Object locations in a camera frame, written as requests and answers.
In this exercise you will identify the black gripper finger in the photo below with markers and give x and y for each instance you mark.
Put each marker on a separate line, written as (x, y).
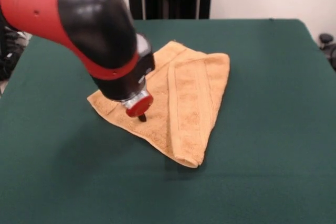
(142, 118)

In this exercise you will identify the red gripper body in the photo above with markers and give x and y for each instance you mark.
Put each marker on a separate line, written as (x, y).
(139, 106)

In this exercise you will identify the black equipment pile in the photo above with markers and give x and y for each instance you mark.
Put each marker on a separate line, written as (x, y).
(10, 58)

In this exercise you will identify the office chair base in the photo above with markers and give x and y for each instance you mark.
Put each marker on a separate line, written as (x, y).
(326, 39)

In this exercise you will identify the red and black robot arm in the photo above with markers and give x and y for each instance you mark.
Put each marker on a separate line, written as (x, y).
(78, 24)

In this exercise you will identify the tan terry towel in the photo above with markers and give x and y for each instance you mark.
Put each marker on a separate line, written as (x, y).
(189, 98)

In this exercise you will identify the dark green table cloth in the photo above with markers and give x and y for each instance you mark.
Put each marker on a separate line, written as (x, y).
(236, 155)

